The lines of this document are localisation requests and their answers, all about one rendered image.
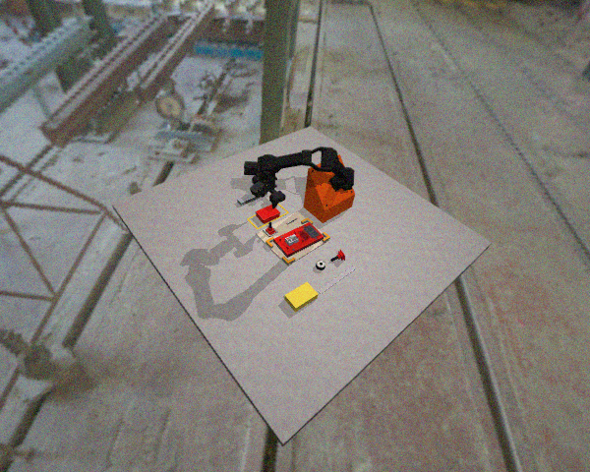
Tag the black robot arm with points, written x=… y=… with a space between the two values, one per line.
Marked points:
x=268 y=164

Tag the yellow flat block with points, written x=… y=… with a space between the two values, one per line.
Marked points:
x=301 y=296

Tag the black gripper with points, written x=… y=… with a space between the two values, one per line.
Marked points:
x=276 y=196

